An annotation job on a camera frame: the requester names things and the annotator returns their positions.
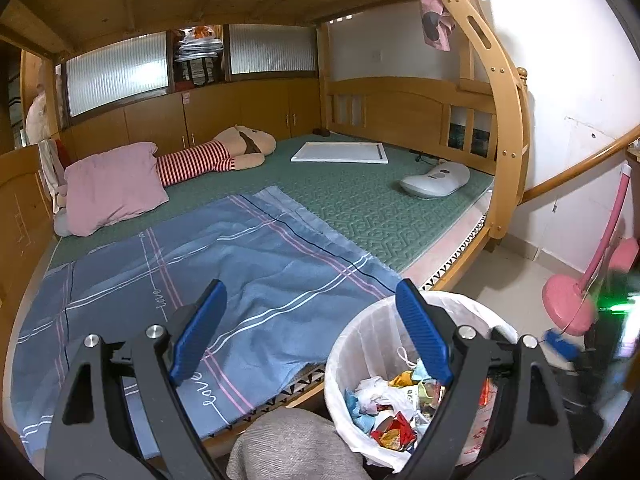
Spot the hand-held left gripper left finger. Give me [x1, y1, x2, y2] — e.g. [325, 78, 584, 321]
[44, 279, 228, 480]

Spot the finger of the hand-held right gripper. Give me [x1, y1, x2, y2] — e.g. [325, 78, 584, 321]
[544, 329, 581, 361]

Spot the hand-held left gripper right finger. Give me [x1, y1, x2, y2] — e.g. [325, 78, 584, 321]
[395, 279, 576, 480]

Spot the light blue wrapper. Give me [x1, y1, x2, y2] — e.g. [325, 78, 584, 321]
[397, 346, 432, 382]

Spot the white trash bin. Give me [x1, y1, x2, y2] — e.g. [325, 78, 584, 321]
[324, 290, 521, 473]

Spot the white plastic bag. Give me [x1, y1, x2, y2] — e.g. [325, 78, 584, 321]
[356, 377, 417, 413]

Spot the pink desk lamp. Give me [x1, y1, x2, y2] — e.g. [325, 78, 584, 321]
[541, 160, 640, 337]

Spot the blue plaid blanket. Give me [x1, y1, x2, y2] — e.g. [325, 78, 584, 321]
[11, 186, 403, 461]

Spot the green patterned bed mat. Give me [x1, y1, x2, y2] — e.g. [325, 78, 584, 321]
[50, 134, 496, 288]

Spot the white massager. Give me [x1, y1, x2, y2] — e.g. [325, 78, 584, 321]
[400, 159, 472, 198]

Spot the person's right leg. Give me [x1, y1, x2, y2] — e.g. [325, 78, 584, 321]
[227, 407, 371, 480]

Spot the pink pillow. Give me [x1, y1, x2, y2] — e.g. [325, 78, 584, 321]
[64, 142, 171, 237]

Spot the wooden handrail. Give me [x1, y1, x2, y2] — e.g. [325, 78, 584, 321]
[522, 137, 640, 206]

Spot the striped plush doll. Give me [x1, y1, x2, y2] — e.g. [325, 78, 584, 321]
[155, 125, 277, 188]

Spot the grey pillow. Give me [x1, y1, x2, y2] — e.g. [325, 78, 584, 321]
[52, 207, 73, 237]

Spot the white flat board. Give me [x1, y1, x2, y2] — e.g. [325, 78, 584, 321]
[291, 141, 390, 166]

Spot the white hanging cloth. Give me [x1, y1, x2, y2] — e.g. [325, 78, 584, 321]
[39, 139, 66, 201]

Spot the white plush toy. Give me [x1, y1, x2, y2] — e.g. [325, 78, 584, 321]
[25, 85, 51, 143]

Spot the ribbed glass window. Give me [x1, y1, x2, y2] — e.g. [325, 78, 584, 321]
[66, 31, 169, 118]
[228, 23, 319, 76]

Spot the stack of folded clothes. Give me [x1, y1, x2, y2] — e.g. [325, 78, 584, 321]
[172, 25, 223, 88]

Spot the pink hanging cloth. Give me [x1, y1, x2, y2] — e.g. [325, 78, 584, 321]
[417, 0, 457, 52]

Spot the wooden wall cabinet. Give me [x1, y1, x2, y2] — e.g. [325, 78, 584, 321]
[62, 77, 323, 161]

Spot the wooden bunk bed frame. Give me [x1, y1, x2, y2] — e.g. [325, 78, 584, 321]
[0, 0, 533, 461]

